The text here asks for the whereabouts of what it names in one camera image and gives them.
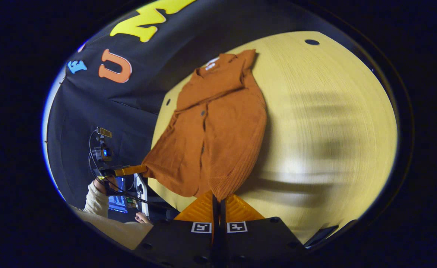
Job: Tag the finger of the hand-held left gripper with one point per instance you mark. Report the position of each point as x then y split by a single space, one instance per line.
130 170

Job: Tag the orange button-up shirt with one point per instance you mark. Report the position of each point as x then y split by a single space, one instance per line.
211 141

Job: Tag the black backdrop cloth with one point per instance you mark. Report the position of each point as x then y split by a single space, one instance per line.
136 96

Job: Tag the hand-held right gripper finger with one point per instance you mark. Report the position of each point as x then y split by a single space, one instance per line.
222 242
215 242

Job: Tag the white computer case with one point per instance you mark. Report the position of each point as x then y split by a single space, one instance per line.
141 193

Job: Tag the computer monitor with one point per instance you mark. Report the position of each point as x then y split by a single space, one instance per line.
117 197

